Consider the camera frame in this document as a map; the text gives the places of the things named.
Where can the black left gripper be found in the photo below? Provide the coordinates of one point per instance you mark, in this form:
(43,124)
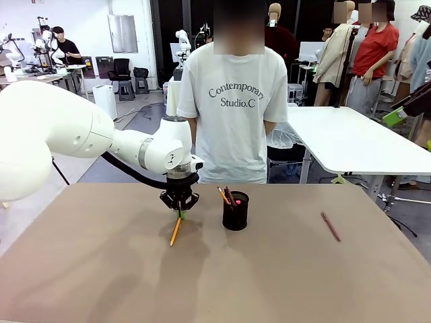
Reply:
(178,190)

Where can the yellow pencil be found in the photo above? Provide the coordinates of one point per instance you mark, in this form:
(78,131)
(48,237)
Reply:
(175,232)
(223,196)

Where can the dark red pen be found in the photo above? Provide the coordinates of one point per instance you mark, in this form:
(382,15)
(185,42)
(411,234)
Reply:
(229,196)

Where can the maroon pen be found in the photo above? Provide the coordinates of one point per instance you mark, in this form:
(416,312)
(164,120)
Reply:
(330,226)

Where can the small white robot arm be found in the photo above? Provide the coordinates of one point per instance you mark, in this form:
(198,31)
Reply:
(182,43)

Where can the person's right forearm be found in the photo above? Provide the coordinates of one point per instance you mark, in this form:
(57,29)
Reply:
(193,138)

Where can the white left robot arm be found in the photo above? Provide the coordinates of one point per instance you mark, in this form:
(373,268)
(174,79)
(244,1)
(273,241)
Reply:
(67,128)

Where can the black mesh pen holder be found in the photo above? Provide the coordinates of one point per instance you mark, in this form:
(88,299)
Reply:
(235,217)

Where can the silver stand base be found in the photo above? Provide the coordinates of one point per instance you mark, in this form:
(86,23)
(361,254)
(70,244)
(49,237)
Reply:
(404,200)

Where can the mannequin in blue cardigan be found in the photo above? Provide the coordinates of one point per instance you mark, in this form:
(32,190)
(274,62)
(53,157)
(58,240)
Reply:
(421,60)

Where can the person in red shirt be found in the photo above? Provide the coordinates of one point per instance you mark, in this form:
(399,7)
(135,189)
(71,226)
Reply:
(373,50)

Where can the light green tag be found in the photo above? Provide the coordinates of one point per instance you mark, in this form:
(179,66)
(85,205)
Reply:
(338,179)

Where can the mannequin in beige coat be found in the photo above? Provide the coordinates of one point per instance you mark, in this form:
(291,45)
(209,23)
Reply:
(333,57)

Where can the person in white T-shirt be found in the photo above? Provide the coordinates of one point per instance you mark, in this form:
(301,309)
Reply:
(235,134)

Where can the grey computer tower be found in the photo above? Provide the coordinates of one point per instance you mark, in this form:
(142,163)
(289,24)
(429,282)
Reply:
(295,93)

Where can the table with white cloth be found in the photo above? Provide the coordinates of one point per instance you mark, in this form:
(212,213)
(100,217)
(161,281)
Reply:
(173,97)

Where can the person with glasses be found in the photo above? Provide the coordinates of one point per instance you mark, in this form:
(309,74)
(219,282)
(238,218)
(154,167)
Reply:
(328,34)

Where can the translucent plastic bag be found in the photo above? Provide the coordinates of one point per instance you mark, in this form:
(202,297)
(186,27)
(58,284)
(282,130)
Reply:
(286,134)

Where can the grey plastic stool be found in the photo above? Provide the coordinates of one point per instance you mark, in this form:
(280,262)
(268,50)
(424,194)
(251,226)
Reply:
(126,91)

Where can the white air purifier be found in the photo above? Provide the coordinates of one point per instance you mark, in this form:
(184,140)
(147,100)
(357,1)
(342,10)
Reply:
(107,97)

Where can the black equipment box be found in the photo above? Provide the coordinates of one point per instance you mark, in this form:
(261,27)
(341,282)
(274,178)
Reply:
(178,74)

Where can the black stool with bag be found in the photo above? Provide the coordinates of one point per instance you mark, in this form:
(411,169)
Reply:
(141,79)

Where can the mannequin in dark red garment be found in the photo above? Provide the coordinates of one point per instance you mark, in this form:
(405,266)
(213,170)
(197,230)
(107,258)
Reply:
(281,37)

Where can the black office chair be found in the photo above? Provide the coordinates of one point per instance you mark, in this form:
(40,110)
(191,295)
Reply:
(119,69)

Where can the dark display panel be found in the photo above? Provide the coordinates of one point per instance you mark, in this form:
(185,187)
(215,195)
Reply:
(104,66)
(87,66)

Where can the seated person in black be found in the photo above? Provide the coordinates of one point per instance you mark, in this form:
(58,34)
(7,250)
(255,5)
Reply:
(208,39)

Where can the grey metal-legged desk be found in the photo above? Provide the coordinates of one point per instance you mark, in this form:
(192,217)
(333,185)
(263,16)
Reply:
(67,75)

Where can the person in black T-shirt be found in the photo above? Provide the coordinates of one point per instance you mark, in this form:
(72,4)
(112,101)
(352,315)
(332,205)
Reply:
(69,50)

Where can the white robot rig on desk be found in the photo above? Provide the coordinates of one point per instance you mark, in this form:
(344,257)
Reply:
(45,50)

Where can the silver wall panel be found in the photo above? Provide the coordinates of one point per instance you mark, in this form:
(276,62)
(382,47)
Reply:
(123,33)

